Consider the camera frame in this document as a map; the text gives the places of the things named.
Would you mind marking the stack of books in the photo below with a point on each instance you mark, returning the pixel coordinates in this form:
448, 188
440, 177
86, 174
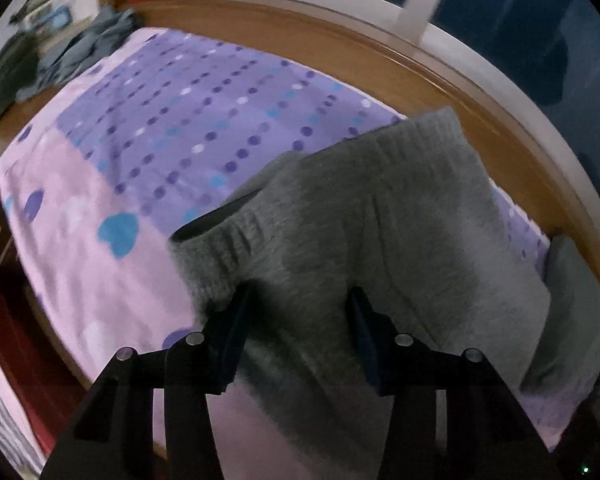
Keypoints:
50, 10

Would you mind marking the patterned cloth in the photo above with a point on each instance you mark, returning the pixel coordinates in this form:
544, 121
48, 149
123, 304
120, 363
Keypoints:
5, 425

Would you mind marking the dark green garment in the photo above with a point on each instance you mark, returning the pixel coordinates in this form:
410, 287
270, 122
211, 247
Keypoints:
7, 80

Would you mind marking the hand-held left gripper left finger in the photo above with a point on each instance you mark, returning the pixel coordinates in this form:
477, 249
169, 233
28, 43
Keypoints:
232, 340

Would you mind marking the sliding glass window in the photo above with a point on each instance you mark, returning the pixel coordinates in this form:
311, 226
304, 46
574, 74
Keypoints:
505, 35

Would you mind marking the blue denim jeans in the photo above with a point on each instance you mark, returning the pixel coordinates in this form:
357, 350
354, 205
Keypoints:
80, 50

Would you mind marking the wooden bed frame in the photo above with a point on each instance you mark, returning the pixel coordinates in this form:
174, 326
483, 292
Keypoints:
55, 350

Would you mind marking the purple dotted bed sheet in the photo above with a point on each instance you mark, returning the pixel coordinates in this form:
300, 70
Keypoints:
155, 110

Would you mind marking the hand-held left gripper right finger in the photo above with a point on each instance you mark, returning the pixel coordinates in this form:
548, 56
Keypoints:
367, 350

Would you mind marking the wooden window surround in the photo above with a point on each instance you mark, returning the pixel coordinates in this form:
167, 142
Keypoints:
330, 50

